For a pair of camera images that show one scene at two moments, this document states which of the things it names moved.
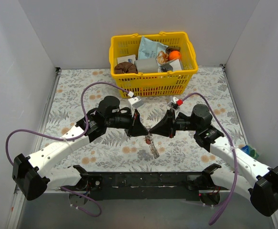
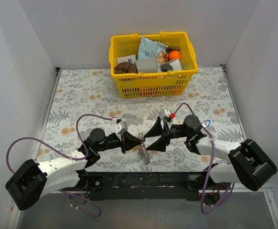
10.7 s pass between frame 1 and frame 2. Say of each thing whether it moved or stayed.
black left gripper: moved
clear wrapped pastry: stayed
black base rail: stayed
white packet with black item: stayed
